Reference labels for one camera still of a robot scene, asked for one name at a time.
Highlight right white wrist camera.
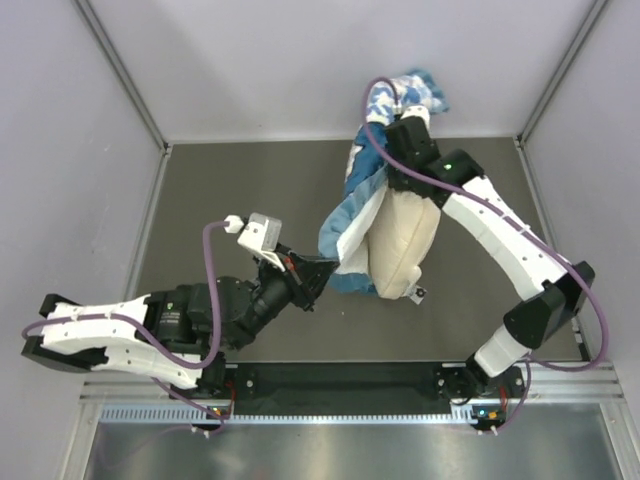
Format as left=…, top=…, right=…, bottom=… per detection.
left=394, top=104, right=431, bottom=130

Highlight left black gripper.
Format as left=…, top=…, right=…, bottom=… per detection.
left=229, top=246, right=341, bottom=355

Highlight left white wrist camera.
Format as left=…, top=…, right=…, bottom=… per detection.
left=225, top=212, right=283, bottom=269

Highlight blue white bear pillowcase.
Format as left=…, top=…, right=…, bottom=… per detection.
left=318, top=69, right=449, bottom=297

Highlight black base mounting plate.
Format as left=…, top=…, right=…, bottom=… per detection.
left=227, top=362, right=471, bottom=417

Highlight grey slotted cable duct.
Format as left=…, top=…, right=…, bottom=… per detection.
left=99, top=404, right=504, bottom=425

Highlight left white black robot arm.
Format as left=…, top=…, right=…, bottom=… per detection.
left=22, top=245, right=339, bottom=398

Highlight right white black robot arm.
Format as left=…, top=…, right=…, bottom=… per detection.
left=385, top=112, right=595, bottom=397

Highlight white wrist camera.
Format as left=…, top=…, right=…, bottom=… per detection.
left=394, top=104, right=431, bottom=130
left=225, top=212, right=283, bottom=269

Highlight aluminium frame rail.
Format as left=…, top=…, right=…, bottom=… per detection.
left=80, top=364, right=625, bottom=403

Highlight cream bear pillow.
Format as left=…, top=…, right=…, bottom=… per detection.
left=367, top=189, right=441, bottom=300

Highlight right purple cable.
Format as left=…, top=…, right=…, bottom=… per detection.
left=360, top=75, right=612, bottom=436

